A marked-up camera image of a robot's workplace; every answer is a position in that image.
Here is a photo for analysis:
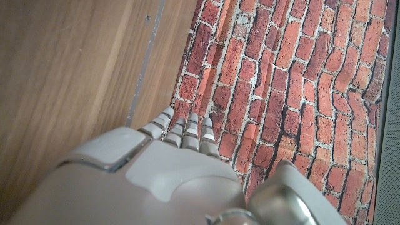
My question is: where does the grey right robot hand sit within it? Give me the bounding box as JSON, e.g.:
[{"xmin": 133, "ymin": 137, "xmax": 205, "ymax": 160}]
[{"xmin": 6, "ymin": 106, "xmax": 348, "ymax": 225}]

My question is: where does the red brick print backdrop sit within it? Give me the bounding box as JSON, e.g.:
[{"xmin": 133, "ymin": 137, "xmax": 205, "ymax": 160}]
[{"xmin": 170, "ymin": 0, "xmax": 398, "ymax": 225}]

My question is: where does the grey tape outline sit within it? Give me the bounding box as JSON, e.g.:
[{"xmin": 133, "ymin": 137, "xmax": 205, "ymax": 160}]
[{"xmin": 124, "ymin": 0, "xmax": 168, "ymax": 128}]

